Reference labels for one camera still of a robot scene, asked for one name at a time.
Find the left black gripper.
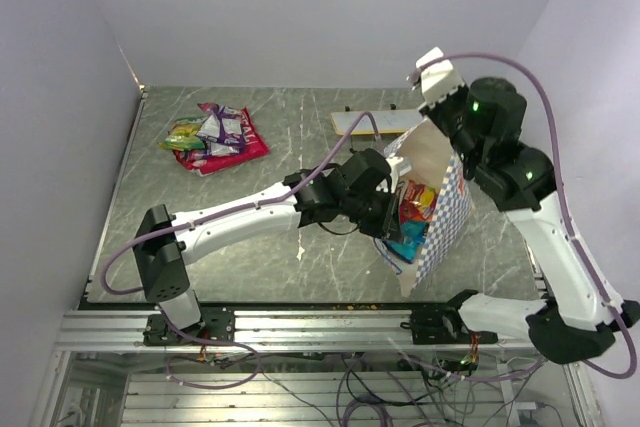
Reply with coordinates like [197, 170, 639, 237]
[343, 185, 405, 246]

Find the blue snack packet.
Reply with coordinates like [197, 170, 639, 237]
[383, 220, 429, 263]

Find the small red snack packet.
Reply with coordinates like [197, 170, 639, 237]
[398, 179, 438, 223]

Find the blue checkered paper bag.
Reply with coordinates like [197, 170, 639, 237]
[373, 119, 473, 297]

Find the red Real chips bag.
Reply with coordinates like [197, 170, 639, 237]
[171, 108, 270, 177]

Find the purple snack packet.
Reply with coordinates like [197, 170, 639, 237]
[196, 102, 245, 147]
[185, 143, 242, 162]

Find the green Fox's candy bag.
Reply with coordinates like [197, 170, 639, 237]
[158, 117, 206, 152]

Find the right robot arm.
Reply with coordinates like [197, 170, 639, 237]
[414, 73, 639, 364]

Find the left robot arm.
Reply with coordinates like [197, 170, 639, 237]
[133, 149, 411, 346]

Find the small yellow-framed whiteboard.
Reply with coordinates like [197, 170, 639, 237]
[330, 104, 422, 135]

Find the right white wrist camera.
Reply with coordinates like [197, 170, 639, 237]
[406, 47, 466, 107]

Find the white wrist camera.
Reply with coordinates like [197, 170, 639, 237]
[386, 156, 411, 182]
[406, 47, 466, 107]

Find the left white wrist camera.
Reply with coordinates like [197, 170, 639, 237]
[386, 156, 411, 182]

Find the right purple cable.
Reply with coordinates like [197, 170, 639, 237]
[439, 51, 639, 381]

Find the cable bundle under table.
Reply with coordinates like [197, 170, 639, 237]
[164, 331, 531, 427]

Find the aluminium frame rail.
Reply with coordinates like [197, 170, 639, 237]
[54, 307, 556, 353]

